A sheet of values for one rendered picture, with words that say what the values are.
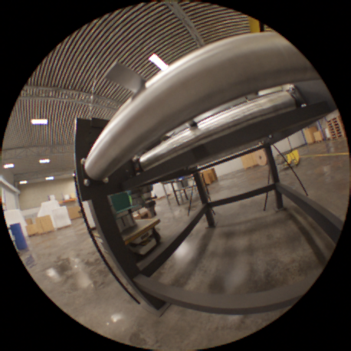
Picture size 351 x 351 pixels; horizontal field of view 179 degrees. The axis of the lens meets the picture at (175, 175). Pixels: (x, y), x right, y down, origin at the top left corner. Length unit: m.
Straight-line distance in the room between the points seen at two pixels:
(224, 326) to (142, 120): 0.82
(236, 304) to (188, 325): 0.41
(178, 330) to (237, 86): 0.88
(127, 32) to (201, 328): 8.47
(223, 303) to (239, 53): 0.52
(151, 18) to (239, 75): 7.70
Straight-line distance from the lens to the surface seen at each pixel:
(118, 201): 1.48
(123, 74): 0.24
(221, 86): 0.18
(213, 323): 0.73
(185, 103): 0.17
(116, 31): 7.77
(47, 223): 8.47
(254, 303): 0.39
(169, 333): 0.77
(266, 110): 0.47
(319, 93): 0.53
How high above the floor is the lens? 0.70
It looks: 4 degrees up
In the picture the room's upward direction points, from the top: 18 degrees counter-clockwise
